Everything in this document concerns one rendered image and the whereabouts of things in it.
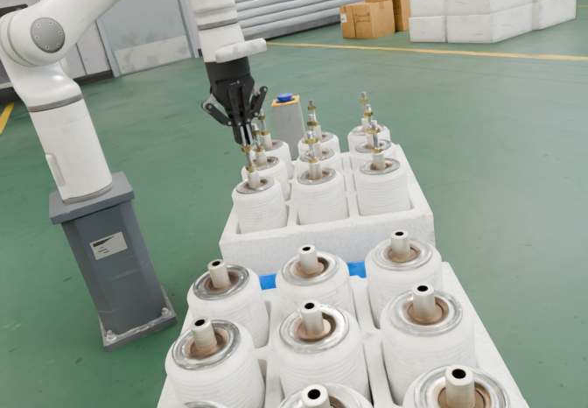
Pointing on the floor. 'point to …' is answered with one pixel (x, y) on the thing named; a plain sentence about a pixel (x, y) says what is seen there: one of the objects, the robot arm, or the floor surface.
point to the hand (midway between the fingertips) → (243, 134)
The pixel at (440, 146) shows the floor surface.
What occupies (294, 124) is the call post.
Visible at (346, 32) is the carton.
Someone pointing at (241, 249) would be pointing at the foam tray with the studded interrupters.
